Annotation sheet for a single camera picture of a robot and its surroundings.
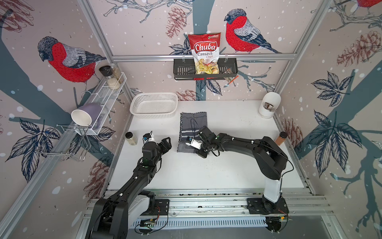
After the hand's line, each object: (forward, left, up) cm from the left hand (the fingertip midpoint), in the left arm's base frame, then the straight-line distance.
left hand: (169, 137), depth 86 cm
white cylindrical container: (+33, -73, -4) cm, 80 cm away
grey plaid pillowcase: (+20, -12, -14) cm, 28 cm away
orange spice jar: (+2, -69, -4) cm, 70 cm away
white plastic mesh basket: (+38, +18, -13) cm, 44 cm away
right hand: (-3, -16, -9) cm, 19 cm away
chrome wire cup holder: (-13, +41, +16) cm, 46 cm away
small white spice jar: (+2, +25, -5) cm, 25 cm away
